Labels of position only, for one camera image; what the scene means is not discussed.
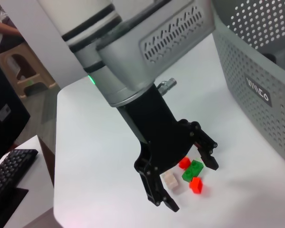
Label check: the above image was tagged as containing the green toy brick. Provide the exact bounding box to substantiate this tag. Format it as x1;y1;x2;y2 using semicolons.
181;160;204;183

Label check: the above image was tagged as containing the beige plastic stool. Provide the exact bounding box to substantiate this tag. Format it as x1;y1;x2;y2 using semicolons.
0;42;57;98

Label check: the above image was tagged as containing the white flat toy plate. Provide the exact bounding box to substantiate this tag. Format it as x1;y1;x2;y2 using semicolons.
161;172;179;190

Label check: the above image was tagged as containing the seated person white shirt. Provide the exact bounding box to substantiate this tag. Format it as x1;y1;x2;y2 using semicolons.
0;0;25;54

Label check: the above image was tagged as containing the black computer tower case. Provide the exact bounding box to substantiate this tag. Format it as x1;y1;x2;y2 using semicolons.
0;52;31;168

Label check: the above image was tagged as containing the white side desk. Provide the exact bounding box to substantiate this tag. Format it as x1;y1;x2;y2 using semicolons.
0;135;55;228

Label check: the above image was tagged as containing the grey perforated plastic storage basket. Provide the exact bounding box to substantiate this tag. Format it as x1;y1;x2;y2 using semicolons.
211;0;285;171

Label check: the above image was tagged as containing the small red toy brick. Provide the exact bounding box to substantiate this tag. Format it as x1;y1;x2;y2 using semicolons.
189;177;204;195
179;156;191;170

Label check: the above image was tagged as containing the dark clay small teacup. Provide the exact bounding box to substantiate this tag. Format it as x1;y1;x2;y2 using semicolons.
262;53;278;64

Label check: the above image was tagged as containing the black computer keyboard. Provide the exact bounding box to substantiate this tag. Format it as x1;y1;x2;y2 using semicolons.
0;149;39;208

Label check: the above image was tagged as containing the metal plug on left gripper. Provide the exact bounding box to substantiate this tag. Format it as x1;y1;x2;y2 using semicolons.
156;77;178;95

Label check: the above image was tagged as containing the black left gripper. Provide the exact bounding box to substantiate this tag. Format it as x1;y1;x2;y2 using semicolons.
116;84;219;212

